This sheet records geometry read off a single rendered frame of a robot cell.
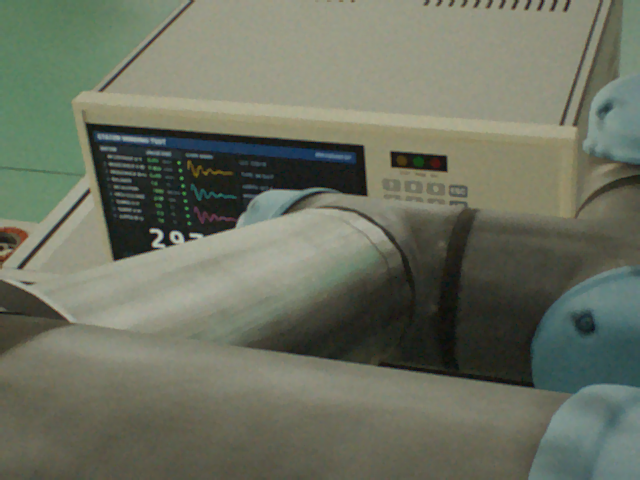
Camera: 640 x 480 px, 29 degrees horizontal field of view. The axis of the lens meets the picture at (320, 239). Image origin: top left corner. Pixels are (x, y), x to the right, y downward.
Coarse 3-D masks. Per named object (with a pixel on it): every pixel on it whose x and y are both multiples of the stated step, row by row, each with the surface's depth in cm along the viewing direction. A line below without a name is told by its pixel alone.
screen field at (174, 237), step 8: (152, 232) 112; (160, 232) 112; (168, 232) 111; (176, 232) 111; (184, 232) 111; (192, 232) 110; (152, 240) 112; (160, 240) 112; (168, 240) 112; (176, 240) 112; (184, 240) 111; (152, 248) 113; (160, 248) 113
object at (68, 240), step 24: (72, 192) 134; (48, 216) 130; (72, 216) 130; (96, 216) 130; (48, 240) 126; (72, 240) 126; (96, 240) 126; (24, 264) 123; (48, 264) 122; (72, 264) 122; (96, 264) 122; (504, 384) 105; (528, 384) 104
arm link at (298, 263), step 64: (320, 192) 57; (192, 256) 37; (256, 256) 40; (320, 256) 43; (384, 256) 49; (448, 256) 52; (64, 320) 26; (128, 320) 30; (192, 320) 33; (256, 320) 36; (320, 320) 40; (384, 320) 47; (448, 320) 52
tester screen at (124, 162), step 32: (128, 160) 108; (160, 160) 107; (192, 160) 106; (224, 160) 105; (256, 160) 104; (288, 160) 103; (320, 160) 102; (352, 160) 101; (128, 192) 110; (160, 192) 109; (192, 192) 108; (224, 192) 107; (256, 192) 106; (352, 192) 103; (128, 224) 112; (160, 224) 111; (192, 224) 110; (224, 224) 109
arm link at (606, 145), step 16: (624, 80) 60; (608, 96) 58; (624, 96) 58; (592, 112) 58; (608, 112) 58; (624, 112) 57; (592, 128) 59; (608, 128) 57; (624, 128) 56; (592, 144) 59; (608, 144) 57; (624, 144) 56; (592, 160) 59; (608, 160) 58; (624, 160) 57; (592, 176) 59; (608, 176) 57; (624, 176) 56; (592, 192) 57
